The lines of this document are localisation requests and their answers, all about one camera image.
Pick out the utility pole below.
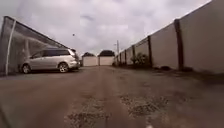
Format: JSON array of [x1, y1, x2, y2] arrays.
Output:
[[115, 39, 121, 66]]

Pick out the small green bush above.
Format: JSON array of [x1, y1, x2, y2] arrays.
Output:
[[131, 52, 151, 70]]

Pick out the long pale wall dark pillars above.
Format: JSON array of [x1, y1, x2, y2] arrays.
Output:
[[113, 0, 224, 75]]

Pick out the brown dirt road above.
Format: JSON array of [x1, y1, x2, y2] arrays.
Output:
[[0, 65, 224, 128]]

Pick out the white wall with dark roofs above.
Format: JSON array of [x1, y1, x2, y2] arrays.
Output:
[[81, 49, 116, 67]]

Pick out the silver minivan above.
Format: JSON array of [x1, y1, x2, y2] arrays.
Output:
[[19, 47, 81, 75]]

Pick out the grey shed with slanted roof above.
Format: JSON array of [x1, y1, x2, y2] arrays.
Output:
[[0, 15, 70, 77]]

